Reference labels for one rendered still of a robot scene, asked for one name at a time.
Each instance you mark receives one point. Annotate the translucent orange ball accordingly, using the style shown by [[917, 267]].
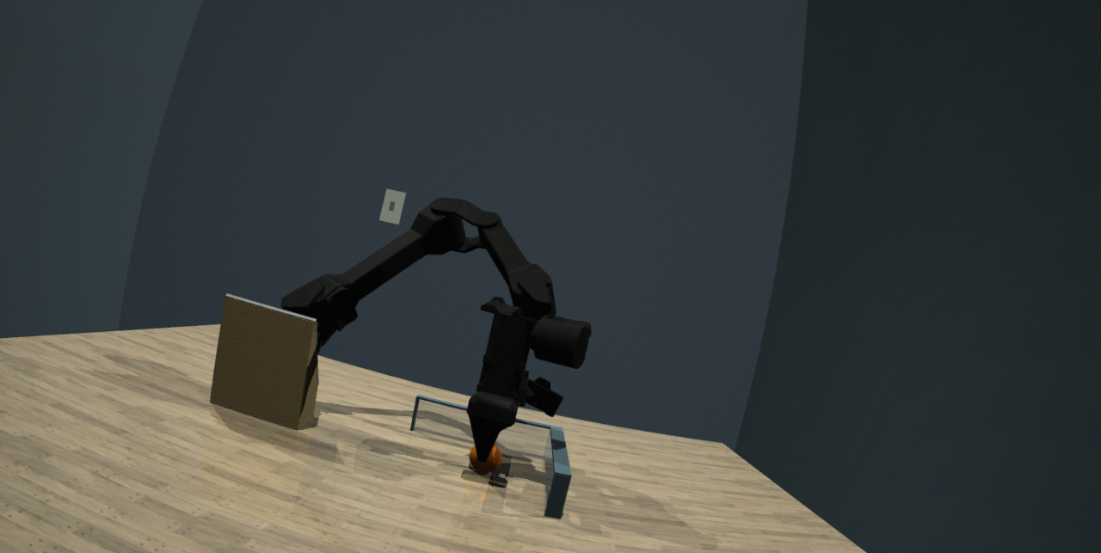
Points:
[[481, 466]]

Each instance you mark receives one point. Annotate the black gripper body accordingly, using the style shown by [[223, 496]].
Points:
[[499, 382]]

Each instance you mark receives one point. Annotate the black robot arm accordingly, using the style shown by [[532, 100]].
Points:
[[530, 323]]

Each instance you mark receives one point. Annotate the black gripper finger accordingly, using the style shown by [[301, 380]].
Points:
[[485, 432]]

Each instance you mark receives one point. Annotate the orange-brown ball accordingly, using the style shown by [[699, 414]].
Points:
[[498, 458]]

